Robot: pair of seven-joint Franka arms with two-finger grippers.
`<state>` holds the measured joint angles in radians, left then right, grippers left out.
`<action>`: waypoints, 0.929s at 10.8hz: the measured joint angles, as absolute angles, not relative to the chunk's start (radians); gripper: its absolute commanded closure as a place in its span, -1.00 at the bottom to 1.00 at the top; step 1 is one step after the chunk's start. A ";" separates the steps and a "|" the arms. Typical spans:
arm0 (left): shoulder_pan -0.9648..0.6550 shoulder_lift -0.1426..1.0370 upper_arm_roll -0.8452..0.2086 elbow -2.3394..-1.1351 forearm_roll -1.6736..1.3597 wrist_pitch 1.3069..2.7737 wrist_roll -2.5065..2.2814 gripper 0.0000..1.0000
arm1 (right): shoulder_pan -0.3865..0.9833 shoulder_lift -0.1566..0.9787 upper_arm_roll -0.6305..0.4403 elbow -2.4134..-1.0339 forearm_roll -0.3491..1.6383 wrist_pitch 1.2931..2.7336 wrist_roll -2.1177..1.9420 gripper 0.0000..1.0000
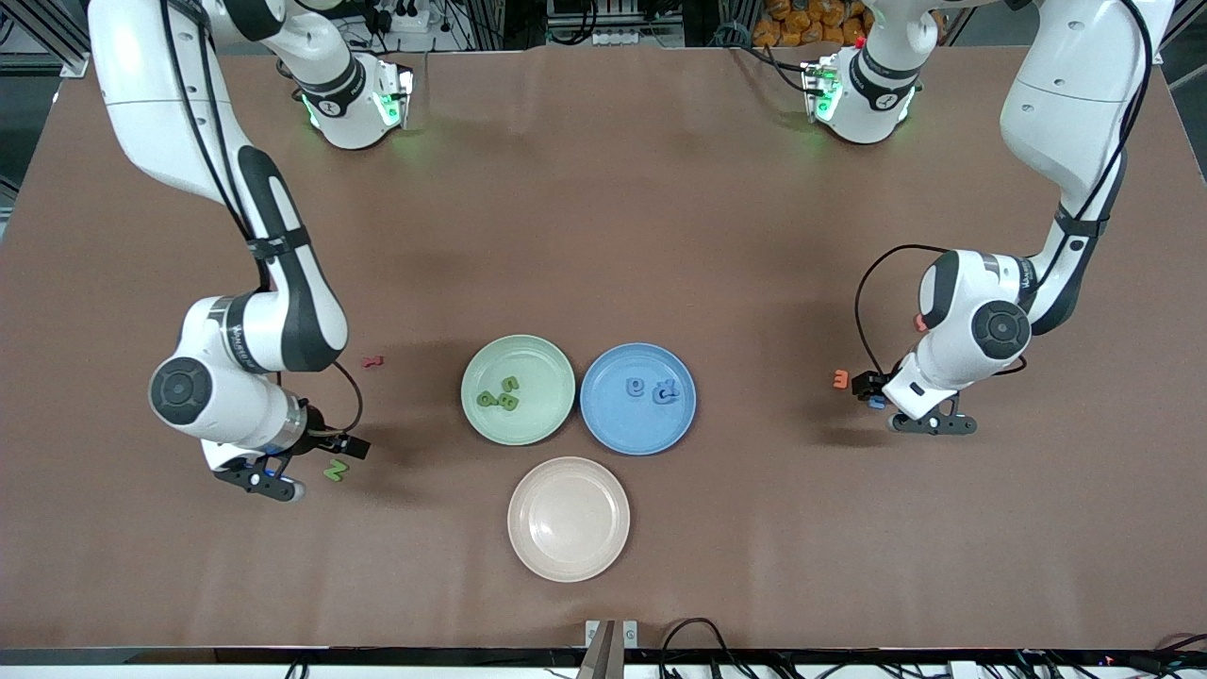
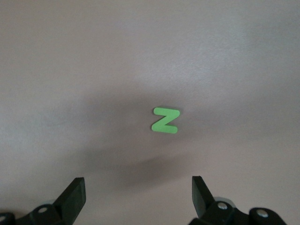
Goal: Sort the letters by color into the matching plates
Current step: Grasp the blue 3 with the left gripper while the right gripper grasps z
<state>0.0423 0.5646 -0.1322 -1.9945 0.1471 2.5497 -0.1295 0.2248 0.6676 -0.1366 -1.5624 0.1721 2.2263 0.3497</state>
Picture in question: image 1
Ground pale green plate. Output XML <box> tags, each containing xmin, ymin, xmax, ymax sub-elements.
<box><xmin>460</xmin><ymin>334</ymin><xmax>577</xmax><ymax>447</ymax></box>

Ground beige plate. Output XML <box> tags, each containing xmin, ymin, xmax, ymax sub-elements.
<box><xmin>506</xmin><ymin>455</ymin><xmax>632</xmax><ymax>584</ymax></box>

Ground blue plate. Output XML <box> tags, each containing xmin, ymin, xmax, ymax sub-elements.
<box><xmin>579</xmin><ymin>341</ymin><xmax>699</xmax><ymax>457</ymax></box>

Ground brown table cover sheet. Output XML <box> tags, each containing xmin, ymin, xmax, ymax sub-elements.
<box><xmin>0</xmin><ymin>45</ymin><xmax>1207</xmax><ymax>654</ymax></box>

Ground orange objects pile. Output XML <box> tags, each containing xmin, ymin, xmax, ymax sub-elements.
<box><xmin>752</xmin><ymin>0</ymin><xmax>870</xmax><ymax>48</ymax></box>

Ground black cable bundle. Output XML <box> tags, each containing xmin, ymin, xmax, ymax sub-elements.
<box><xmin>1014</xmin><ymin>634</ymin><xmax>1207</xmax><ymax>679</ymax></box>

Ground black looped cable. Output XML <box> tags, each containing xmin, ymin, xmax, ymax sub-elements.
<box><xmin>658</xmin><ymin>618</ymin><xmax>755</xmax><ymax>679</ymax></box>

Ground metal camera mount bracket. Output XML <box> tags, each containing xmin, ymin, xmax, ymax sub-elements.
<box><xmin>579</xmin><ymin>619</ymin><xmax>640</xmax><ymax>679</ymax></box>

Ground black left arm base cable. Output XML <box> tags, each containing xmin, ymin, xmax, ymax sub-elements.
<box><xmin>715</xmin><ymin>24</ymin><xmax>818</xmax><ymax>95</ymax></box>

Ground aluminium frame profile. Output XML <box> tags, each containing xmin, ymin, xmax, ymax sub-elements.
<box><xmin>0</xmin><ymin>0</ymin><xmax>95</xmax><ymax>78</ymax></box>
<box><xmin>1165</xmin><ymin>0</ymin><xmax>1207</xmax><ymax>58</ymax></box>

